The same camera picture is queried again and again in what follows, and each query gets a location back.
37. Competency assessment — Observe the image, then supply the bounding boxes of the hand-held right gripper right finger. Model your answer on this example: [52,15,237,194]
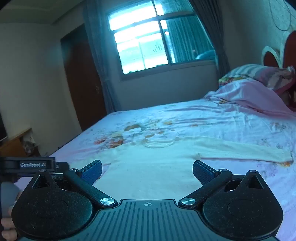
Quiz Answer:
[179,160,266,208]

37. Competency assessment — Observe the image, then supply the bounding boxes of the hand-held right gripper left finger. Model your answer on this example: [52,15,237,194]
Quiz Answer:
[31,160,118,208]

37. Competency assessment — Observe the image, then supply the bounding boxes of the cream knit sweater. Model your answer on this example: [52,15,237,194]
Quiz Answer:
[92,136,293,202]

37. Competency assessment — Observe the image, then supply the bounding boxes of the person's left hand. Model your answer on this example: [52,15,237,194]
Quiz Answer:
[0,217,18,241]

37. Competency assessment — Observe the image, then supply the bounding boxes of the wooden side cabinet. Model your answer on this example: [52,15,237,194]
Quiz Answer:
[0,127,42,158]

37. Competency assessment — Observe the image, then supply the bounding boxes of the bed with floral pink sheet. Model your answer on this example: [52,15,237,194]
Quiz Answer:
[14,97,296,241]

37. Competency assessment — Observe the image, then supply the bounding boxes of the dark wooden door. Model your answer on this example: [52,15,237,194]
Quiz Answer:
[60,23,108,132]

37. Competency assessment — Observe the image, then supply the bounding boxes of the pink quilt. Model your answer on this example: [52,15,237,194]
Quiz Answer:
[205,80,296,121]

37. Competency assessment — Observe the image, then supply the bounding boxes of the striped floral pillow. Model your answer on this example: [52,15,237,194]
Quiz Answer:
[218,64,296,95]

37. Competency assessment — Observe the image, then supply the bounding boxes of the grey curtain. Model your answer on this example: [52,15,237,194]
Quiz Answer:
[82,0,121,114]
[188,0,232,77]

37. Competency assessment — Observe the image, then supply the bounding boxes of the red wooden headboard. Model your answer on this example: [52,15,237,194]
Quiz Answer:
[261,30,296,70]

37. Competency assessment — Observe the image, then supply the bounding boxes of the sliding glass window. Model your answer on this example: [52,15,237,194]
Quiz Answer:
[106,0,216,76]

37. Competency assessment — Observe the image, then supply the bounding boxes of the thin wall cable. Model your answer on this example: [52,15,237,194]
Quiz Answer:
[268,0,294,32]

